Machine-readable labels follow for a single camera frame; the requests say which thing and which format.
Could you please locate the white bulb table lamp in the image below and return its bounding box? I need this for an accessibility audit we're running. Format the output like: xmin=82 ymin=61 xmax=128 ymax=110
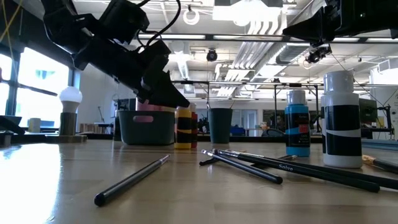
xmin=45 ymin=86 xmax=88 ymax=144

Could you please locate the white ring light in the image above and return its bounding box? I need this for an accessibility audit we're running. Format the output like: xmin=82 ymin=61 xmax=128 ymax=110
xmin=182 ymin=7 xmax=201 ymax=26

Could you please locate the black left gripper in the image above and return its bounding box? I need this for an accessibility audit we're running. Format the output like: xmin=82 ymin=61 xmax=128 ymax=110
xmin=73 ymin=37 xmax=190 ymax=108

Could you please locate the thin orange-tip black paintbrush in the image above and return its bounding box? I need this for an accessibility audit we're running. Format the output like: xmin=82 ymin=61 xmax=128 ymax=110
xmin=199 ymin=157 xmax=220 ymax=167

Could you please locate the white container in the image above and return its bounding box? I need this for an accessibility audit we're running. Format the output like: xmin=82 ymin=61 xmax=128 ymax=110
xmin=28 ymin=117 xmax=42 ymax=134

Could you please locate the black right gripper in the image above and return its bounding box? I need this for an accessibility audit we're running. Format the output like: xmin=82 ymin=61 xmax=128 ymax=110
xmin=282 ymin=0 xmax=398 ymax=48

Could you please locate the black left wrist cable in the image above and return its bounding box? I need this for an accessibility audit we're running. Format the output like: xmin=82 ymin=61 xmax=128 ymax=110
xmin=136 ymin=0 xmax=182 ymax=47

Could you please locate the wooden slat box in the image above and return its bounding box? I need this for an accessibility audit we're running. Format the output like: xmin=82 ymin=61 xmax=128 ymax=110
xmin=79 ymin=123 xmax=104 ymax=134

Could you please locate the orange-bristle black paintbrush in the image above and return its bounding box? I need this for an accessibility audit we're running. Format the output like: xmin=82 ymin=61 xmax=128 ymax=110
xmin=362 ymin=154 xmax=398 ymax=174

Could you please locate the black overhead frame bar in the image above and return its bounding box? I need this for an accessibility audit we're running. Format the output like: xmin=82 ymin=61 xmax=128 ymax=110
xmin=138 ymin=32 xmax=398 ymax=44

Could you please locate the small yellow paint bottle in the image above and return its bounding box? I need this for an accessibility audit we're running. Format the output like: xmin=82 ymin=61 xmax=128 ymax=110
xmin=174 ymin=107 xmax=192 ymax=150

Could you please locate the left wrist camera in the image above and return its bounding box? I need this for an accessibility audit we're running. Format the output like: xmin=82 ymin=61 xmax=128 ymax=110
xmin=99 ymin=0 xmax=150 ymax=44

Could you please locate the black paintbrush Solve print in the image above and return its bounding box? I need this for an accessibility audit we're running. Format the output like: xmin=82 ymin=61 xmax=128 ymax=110
xmin=213 ymin=148 xmax=381 ymax=193

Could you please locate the black background rig frame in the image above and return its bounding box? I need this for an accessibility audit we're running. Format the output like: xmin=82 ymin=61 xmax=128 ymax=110
xmin=170 ymin=80 xmax=320 ymax=110

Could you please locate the black monitor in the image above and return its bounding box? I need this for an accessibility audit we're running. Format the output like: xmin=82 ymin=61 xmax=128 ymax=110
xmin=359 ymin=98 xmax=379 ymax=124

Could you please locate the black aluminium table frame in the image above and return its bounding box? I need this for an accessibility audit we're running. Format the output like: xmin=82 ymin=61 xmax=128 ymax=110
xmin=0 ymin=133 xmax=324 ymax=144

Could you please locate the teal ribbed cup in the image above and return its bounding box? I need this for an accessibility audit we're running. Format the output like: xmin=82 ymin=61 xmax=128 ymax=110
xmin=207 ymin=108 xmax=233 ymax=144

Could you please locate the small white black-label paint bottle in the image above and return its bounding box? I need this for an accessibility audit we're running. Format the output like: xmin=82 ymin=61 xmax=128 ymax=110
xmin=320 ymin=70 xmax=363 ymax=169

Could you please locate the small blue paint bottle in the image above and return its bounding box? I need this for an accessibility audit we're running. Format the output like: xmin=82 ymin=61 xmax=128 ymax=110
xmin=285 ymin=90 xmax=311 ymax=157

